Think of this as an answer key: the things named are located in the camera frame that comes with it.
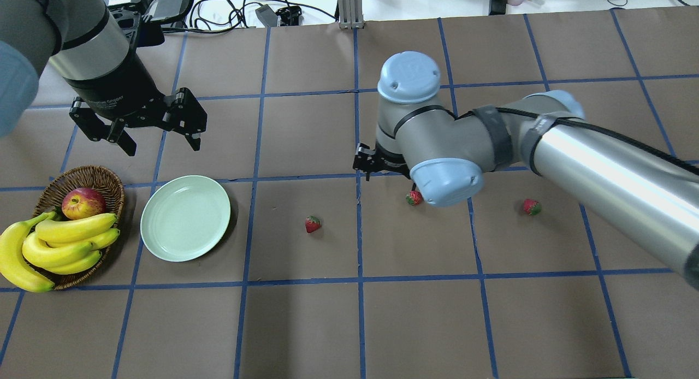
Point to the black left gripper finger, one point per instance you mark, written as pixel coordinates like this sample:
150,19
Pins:
185,116
96,130

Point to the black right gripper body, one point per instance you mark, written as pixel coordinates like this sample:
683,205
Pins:
367,161

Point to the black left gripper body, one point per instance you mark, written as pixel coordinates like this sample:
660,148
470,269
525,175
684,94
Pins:
116,87

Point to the red strawberry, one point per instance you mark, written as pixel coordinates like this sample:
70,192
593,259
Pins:
532,207
414,198
312,224

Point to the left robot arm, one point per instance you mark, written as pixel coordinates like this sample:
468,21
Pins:
93,45

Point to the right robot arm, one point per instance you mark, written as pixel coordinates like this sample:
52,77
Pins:
645,193

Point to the light green plate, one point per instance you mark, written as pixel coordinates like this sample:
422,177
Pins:
185,218

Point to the red apple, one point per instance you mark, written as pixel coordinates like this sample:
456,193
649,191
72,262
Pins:
82,203

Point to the brown wicker basket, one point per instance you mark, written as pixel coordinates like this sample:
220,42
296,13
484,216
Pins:
106,183

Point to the black power adapter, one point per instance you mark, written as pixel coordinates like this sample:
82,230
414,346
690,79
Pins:
166,11

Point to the yellow banana bunch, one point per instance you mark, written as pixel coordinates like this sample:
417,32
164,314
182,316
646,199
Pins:
32,249

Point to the aluminium frame post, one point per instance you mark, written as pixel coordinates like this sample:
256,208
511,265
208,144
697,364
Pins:
351,14

